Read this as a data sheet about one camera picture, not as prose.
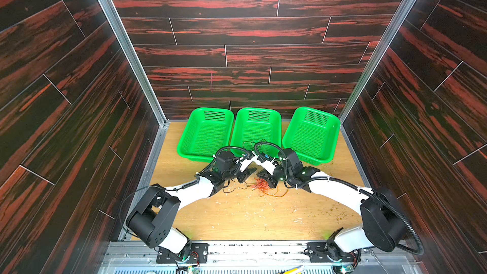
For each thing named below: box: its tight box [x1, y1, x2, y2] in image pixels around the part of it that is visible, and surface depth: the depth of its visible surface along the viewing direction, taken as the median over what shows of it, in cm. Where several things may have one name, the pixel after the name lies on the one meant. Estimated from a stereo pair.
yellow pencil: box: [282, 265, 306, 274], surface depth 72 cm
